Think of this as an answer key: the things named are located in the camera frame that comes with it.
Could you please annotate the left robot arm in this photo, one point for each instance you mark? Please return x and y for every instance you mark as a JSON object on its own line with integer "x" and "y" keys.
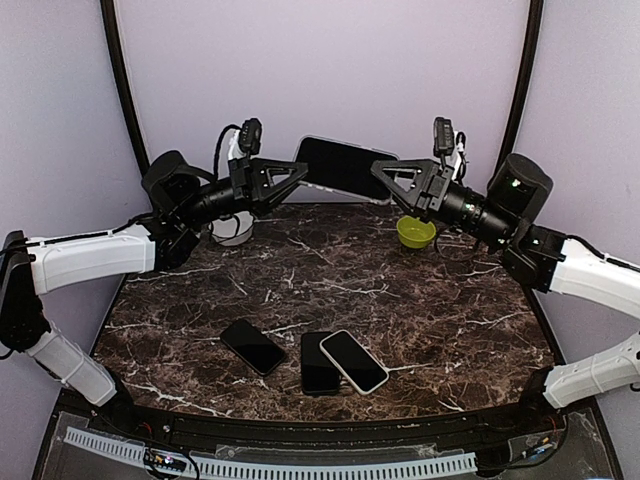
{"x": 184, "y": 198}

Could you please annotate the green bowl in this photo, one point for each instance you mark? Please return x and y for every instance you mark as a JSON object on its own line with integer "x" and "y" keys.
{"x": 415, "y": 234}

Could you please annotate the left black frame post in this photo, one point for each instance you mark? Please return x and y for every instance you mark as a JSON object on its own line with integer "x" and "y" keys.
{"x": 120, "y": 73}

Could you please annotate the black phone middle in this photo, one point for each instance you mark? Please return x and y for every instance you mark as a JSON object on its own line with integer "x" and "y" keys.
{"x": 319, "y": 377}

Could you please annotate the white slotted cable duct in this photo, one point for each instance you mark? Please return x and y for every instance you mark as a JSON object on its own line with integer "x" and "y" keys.
{"x": 130, "y": 453}

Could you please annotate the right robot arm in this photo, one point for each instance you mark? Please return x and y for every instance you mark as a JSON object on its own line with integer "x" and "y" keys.
{"x": 536, "y": 257}

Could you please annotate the black phone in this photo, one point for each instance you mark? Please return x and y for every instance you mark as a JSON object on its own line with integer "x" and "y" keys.
{"x": 319, "y": 377}
{"x": 254, "y": 348}

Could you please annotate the black front table rail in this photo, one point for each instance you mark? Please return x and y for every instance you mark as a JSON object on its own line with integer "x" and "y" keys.
{"x": 487, "y": 428}

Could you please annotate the phone in white case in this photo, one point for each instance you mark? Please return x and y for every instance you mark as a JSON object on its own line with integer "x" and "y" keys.
{"x": 361, "y": 369}

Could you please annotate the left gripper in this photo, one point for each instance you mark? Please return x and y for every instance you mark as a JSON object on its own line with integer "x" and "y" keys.
{"x": 251, "y": 178}

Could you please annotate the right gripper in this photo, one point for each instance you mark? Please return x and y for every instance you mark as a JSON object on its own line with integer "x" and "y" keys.
{"x": 428, "y": 190}

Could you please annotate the small circuit board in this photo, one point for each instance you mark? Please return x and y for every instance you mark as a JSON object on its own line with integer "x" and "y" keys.
{"x": 160, "y": 461}

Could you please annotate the white scalloped bowl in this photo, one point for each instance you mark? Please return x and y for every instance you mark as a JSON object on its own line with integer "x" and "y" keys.
{"x": 234, "y": 231}

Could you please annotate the black frame post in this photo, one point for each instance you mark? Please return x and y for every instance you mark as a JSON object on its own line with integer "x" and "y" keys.
{"x": 120, "y": 73}
{"x": 522, "y": 83}

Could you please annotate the black phone left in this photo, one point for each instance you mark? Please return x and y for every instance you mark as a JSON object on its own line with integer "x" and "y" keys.
{"x": 254, "y": 348}

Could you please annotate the right black frame post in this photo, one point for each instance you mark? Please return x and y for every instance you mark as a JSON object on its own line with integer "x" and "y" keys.
{"x": 522, "y": 83}

